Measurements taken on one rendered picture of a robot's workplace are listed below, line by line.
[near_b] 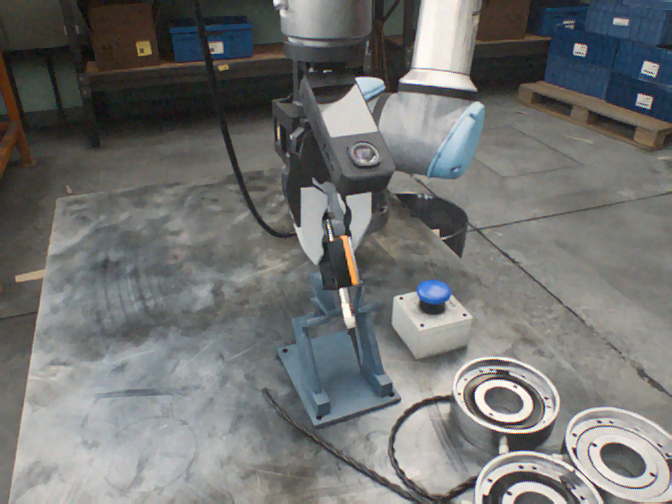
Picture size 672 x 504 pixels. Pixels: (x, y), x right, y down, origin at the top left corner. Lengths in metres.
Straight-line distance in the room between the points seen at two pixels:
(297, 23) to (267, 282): 0.43
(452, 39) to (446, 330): 0.40
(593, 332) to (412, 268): 1.39
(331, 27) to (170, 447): 0.42
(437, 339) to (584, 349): 1.43
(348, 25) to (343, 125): 0.08
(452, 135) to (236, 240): 0.37
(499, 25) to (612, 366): 3.14
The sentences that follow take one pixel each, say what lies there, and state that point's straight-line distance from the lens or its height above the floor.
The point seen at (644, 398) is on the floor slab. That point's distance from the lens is 1.97.
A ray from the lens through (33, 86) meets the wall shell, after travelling 4.41.
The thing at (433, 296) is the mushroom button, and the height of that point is 0.87.
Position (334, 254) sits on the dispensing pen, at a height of 0.97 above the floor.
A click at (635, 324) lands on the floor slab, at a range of 2.27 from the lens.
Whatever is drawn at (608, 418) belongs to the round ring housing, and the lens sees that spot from 0.62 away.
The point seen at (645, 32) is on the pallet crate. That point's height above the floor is 0.64.
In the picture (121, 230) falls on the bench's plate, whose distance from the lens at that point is 1.00.
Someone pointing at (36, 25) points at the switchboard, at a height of 0.70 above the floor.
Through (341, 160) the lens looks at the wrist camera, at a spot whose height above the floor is 1.09.
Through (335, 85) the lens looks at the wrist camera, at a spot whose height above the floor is 1.13.
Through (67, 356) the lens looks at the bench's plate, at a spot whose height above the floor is 0.80.
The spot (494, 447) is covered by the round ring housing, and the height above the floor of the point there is 0.82.
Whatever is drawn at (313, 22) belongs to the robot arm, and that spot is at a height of 1.18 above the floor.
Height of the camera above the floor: 1.25
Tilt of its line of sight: 31 degrees down
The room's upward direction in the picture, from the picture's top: straight up
